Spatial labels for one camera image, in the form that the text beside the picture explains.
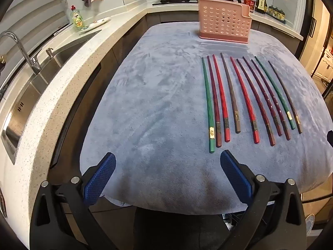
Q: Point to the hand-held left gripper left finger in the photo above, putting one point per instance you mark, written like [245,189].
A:
[100,177]

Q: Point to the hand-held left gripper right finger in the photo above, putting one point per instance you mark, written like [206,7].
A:
[235,177]

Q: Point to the green chopstick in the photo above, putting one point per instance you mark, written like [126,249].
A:
[208,104]
[273,88]

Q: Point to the red chopstick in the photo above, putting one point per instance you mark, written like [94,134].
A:
[244,96]
[221,93]

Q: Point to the maroon chopstick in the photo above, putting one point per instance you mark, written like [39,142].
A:
[213,93]
[271,104]
[253,96]
[260,91]

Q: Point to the brown chopstick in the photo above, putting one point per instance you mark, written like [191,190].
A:
[285,96]
[230,88]

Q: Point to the pink perforated utensil holder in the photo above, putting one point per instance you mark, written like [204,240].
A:
[221,18]

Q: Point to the blue-grey fleece cloth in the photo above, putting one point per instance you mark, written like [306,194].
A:
[156,96]

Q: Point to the stainless steel sink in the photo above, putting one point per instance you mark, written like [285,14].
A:
[39,88]

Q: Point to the chrome sink soap dispenser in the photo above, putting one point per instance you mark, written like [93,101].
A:
[49,52]

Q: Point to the chrome sink faucet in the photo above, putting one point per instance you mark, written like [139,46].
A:
[32,60]

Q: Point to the white oval plate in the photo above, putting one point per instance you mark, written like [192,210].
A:
[98,22]

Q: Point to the green dish soap bottle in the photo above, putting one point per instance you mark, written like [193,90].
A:
[77,19]

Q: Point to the spice jar set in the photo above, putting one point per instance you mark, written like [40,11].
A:
[277,13]

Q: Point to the dark sauce bottle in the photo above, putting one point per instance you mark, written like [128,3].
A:
[261,4]

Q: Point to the white window blind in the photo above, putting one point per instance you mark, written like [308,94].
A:
[33,10]

